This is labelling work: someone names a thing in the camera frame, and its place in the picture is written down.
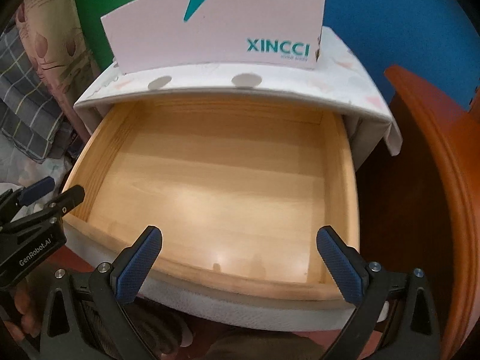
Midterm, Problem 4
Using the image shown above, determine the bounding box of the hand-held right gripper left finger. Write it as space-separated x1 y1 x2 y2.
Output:
39 226 164 360

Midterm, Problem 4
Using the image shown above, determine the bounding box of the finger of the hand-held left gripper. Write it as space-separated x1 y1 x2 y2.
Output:
20 177 55 205
41 185 86 220

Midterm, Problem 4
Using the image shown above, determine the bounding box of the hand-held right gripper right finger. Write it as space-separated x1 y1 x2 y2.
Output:
316 226 441 360

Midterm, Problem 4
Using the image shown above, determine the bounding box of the wooden drawer grey front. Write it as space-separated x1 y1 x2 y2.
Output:
62 99 362 331

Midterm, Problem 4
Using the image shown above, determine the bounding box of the white cardboard box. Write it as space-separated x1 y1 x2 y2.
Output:
100 0 326 73

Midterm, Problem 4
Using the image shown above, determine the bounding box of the person's left hand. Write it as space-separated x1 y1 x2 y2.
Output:
0 281 43 340

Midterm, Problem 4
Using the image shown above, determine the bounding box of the white plastic bag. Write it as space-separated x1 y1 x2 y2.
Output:
0 154 76 214

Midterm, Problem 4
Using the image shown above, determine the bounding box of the grey plaid cloth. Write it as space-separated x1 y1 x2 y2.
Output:
0 26 76 164

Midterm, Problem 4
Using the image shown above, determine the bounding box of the grey bedside cabinet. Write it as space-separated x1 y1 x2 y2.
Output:
347 116 370 171

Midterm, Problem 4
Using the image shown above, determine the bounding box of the pink floral blanket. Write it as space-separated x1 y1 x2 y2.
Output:
15 0 102 128

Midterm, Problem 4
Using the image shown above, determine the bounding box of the orange wooden chair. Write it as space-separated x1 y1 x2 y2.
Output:
384 65 480 360

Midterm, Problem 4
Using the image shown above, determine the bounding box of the green foam mat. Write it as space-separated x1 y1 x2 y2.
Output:
69 0 211 68

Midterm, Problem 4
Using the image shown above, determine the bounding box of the blue foam mat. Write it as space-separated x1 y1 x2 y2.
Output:
292 0 480 121

